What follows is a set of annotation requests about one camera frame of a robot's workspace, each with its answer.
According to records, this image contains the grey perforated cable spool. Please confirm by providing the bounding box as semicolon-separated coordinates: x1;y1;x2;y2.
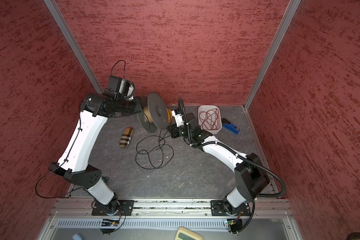
138;93;172;133

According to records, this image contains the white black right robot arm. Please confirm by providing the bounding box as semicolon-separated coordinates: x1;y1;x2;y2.
167;124;270;215

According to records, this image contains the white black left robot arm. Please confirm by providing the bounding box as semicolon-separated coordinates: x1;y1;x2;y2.
49;94;142;212

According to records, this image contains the white plastic tray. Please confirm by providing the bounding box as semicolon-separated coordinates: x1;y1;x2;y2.
197;105;222;135

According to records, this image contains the plaid fabric glasses case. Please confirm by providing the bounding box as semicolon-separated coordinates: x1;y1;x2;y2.
119;127;134;148

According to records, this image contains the blue stapler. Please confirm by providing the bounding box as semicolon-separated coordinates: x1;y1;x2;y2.
222;118;240;135

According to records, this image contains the beige device at bottom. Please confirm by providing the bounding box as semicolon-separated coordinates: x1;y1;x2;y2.
175;227;204;240

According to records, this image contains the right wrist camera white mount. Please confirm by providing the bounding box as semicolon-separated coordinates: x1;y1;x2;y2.
171;108;186;127

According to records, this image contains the black corrugated cable conduit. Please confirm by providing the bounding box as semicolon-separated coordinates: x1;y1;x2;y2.
177;96;287;198

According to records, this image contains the red cable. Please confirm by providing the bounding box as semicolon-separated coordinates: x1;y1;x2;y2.
198;108;221;131

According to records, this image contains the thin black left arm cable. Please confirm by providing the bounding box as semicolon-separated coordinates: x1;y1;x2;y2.
34;59;127;199

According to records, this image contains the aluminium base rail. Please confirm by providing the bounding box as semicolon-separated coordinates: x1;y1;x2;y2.
50;197;294;232

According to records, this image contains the aluminium corner post left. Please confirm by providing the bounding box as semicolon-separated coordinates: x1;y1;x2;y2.
44;0;104;94

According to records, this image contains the aluminium corner post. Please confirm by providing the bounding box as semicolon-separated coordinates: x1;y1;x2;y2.
44;0;104;94
244;0;301;112

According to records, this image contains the aluminium corner post right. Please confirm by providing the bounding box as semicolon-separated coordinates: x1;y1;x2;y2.
244;0;301;112

